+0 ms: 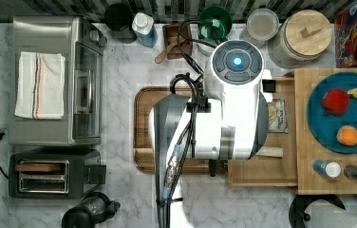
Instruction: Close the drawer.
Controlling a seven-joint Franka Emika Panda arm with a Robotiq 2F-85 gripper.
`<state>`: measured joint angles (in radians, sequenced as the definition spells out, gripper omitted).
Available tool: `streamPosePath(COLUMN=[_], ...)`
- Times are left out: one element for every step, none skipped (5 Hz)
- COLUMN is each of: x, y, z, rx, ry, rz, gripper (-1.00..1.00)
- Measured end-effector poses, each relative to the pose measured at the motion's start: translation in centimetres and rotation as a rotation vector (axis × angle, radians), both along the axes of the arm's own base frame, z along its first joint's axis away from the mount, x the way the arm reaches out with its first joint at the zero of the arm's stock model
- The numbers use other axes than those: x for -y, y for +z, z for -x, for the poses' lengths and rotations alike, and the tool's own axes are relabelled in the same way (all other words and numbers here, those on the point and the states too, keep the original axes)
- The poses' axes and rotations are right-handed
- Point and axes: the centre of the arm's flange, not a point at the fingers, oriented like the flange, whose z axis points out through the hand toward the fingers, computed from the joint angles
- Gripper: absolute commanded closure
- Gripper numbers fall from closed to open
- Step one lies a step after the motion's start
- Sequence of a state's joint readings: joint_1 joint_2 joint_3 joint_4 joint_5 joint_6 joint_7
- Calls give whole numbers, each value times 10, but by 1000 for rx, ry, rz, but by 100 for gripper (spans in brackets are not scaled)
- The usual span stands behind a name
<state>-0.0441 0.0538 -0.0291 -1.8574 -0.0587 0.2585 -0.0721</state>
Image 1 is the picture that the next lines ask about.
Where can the bamboo drawer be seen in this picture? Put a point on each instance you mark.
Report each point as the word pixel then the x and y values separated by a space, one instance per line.
pixel 271 171

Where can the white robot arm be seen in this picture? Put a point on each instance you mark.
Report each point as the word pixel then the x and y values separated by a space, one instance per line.
pixel 221 115

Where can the snack packet in drawer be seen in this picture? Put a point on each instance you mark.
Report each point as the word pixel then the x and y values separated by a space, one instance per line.
pixel 278 122

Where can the stainless steel toaster oven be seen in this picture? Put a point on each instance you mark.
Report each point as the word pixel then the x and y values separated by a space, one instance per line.
pixel 82 45

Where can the jar with wooden lid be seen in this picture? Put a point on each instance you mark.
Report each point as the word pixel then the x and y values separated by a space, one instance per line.
pixel 303 37

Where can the clear blue bottle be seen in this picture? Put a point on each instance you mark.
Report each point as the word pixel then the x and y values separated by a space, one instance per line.
pixel 143 26

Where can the blue spice shaker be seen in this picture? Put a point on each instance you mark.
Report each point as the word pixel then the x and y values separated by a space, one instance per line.
pixel 330 169

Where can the red apple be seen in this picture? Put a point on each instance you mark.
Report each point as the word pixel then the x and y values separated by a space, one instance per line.
pixel 335 102

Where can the black round container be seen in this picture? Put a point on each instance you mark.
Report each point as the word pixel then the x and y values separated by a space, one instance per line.
pixel 118 17

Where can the paper towel roll holder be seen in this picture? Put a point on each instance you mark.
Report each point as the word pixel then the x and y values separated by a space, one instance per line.
pixel 320 211

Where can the brown wooden spoon holder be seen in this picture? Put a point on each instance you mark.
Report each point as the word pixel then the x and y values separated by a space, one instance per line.
pixel 174 42

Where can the clear lidded container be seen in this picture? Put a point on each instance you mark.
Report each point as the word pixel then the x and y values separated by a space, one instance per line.
pixel 261 26

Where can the black two-slot toaster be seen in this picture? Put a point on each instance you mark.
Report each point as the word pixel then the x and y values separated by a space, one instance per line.
pixel 55 174

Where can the orange fruit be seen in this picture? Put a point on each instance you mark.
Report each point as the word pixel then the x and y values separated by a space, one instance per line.
pixel 347 135

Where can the brown wooden tray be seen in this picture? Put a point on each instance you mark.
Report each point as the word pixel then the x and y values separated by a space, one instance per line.
pixel 143 153

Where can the white striped dish towel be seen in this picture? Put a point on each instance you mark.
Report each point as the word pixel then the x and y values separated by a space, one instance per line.
pixel 40 86

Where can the green bowl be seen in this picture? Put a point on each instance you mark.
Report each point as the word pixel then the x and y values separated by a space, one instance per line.
pixel 220 20

